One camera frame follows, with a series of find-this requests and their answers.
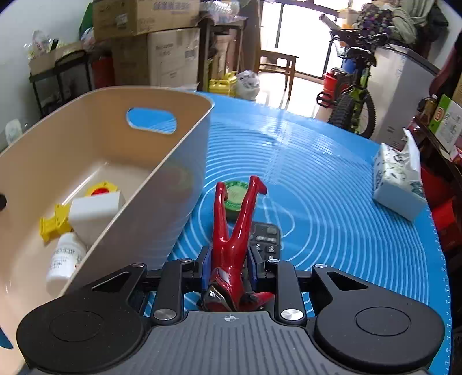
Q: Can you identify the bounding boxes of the red ultraman figure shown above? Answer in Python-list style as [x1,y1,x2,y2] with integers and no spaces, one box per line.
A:
[200,176,273,312]

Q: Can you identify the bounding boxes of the white pill bottle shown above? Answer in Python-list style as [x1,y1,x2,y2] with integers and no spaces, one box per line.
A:
[45,232,87,297]

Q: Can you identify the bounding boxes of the yellow toy key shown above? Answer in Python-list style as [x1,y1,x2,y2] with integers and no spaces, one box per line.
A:
[39,181,125,247]

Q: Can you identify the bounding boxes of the beige plastic storage bin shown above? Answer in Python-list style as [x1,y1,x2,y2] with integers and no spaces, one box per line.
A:
[1,86,214,374]

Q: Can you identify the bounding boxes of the black remote control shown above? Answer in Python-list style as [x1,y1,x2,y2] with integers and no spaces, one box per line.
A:
[249,222,281,261]

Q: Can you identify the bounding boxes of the white cube adapter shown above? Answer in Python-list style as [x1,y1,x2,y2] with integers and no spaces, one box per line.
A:
[68,191,125,247]

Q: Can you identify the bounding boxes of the blue silicone baking mat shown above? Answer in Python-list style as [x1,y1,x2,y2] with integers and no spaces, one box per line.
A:
[144,91,452,375]

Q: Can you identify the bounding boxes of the green round tin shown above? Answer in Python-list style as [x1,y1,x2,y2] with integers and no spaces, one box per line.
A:
[225,181,249,213]

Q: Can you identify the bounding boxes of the white tissue pack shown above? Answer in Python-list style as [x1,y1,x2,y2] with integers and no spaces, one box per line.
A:
[373,128,427,222]

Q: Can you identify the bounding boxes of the white plastic bag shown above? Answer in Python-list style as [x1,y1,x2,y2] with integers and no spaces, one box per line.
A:
[235,70,260,102]

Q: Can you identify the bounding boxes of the yellow oil jug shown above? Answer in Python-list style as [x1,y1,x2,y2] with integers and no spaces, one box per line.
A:
[208,71,237,97]

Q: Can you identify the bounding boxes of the green black bicycle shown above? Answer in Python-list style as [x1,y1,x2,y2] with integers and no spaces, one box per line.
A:
[316,13,389,139]

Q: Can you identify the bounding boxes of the green white product box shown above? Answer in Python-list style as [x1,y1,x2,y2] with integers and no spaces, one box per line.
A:
[430,95,462,152]

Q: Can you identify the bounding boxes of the wooden chair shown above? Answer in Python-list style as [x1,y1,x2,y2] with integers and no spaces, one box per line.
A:
[254,48,298,101]

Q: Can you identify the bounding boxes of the white chest freezer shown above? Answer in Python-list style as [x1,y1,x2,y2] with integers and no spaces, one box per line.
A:
[368,44,439,149]

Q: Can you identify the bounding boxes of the stacked large cardboard boxes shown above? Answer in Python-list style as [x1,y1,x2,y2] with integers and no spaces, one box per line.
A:
[112,28,200,90]

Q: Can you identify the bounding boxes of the black metal shelf rack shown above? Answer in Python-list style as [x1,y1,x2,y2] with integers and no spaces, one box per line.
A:
[29,49,93,119]

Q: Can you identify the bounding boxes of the top open cardboard box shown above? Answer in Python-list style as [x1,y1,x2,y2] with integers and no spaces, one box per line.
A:
[92,0,200,41]

